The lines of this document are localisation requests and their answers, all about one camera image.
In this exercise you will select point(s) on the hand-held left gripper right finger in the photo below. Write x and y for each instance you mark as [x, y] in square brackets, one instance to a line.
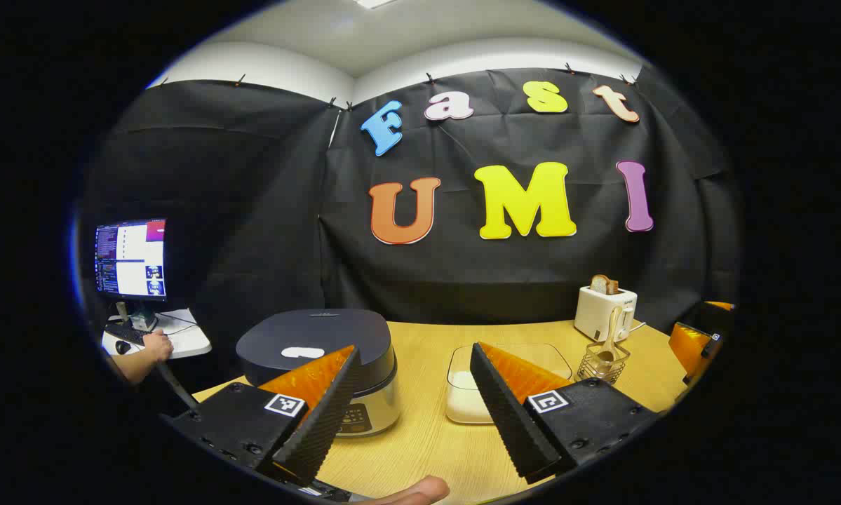
[504, 414]

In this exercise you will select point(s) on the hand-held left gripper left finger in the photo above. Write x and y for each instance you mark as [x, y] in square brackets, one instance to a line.
[325, 421]

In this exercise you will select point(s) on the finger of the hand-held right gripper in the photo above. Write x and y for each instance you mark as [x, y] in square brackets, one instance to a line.
[687, 347]
[720, 306]

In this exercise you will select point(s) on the wooden spoon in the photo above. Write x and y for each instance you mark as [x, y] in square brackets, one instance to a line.
[613, 330]

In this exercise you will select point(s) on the dark grey rice cooker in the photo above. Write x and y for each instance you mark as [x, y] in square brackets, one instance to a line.
[308, 333]

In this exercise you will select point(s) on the clear rice container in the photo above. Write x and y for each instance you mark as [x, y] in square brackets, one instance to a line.
[462, 365]

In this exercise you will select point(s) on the white toaster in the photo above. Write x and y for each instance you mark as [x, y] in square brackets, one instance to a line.
[599, 312]

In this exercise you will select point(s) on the brown bread slice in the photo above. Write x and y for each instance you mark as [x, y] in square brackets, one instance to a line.
[614, 286]

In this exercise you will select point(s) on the pale bread slice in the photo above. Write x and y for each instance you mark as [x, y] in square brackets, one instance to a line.
[599, 284]

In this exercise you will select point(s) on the white side table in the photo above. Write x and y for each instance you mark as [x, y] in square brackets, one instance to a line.
[185, 337]

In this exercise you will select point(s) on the small teal box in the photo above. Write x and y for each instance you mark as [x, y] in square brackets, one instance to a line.
[143, 321]

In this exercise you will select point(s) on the black keyboard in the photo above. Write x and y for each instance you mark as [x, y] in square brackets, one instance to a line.
[129, 333]

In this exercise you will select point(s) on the black computer mouse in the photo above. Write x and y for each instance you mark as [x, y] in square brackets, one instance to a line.
[123, 347]

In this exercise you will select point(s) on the black backdrop cloth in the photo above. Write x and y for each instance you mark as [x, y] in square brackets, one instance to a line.
[266, 210]

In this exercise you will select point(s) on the computer monitor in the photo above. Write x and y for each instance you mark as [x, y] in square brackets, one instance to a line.
[136, 259]

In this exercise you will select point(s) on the ceiling light panel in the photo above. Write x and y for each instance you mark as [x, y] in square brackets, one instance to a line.
[374, 3]

